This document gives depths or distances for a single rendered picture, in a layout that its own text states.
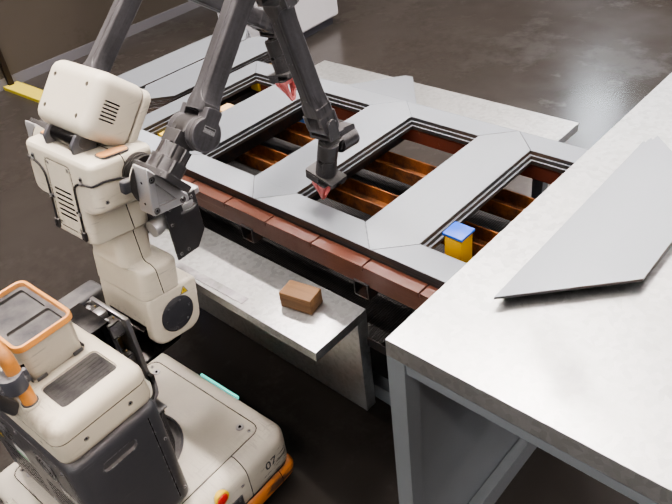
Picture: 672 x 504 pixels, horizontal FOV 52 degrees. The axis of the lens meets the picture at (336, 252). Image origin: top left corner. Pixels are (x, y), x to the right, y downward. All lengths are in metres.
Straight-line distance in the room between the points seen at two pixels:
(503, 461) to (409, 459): 0.70
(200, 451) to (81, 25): 4.60
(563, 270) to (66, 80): 1.12
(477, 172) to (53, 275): 2.19
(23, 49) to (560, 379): 5.28
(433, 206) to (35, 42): 4.55
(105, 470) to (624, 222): 1.27
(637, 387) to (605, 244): 0.34
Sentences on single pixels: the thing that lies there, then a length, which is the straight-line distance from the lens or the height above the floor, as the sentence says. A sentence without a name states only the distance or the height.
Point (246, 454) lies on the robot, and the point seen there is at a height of 0.27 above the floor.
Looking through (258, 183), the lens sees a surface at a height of 0.85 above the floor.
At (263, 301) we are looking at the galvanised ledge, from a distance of 1.91.
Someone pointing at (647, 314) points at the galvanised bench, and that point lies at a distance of 1.32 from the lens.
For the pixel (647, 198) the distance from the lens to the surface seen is 1.57.
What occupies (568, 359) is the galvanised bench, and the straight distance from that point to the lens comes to 1.21.
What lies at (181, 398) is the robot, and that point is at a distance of 2.28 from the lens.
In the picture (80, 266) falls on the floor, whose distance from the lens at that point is 3.51.
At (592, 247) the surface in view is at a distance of 1.41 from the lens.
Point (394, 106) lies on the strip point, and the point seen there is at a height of 0.85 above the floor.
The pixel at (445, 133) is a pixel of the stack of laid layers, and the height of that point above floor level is 0.83.
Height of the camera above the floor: 1.91
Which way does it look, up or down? 37 degrees down
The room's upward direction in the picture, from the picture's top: 8 degrees counter-clockwise
